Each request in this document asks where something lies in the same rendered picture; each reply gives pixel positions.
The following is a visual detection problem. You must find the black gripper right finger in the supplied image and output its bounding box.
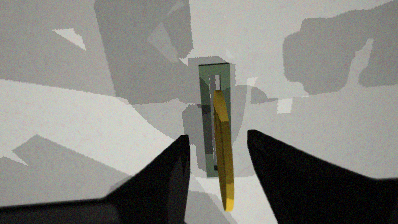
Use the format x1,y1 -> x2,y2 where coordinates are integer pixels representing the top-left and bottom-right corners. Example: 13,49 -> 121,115
247,129 -> 398,224

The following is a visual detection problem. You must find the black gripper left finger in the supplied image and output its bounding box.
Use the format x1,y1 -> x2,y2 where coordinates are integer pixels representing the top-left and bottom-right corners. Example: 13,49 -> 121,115
0,135 -> 190,224

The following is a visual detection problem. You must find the gold coin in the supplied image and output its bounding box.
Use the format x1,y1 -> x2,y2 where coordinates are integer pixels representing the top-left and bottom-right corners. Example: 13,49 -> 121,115
213,90 -> 234,212

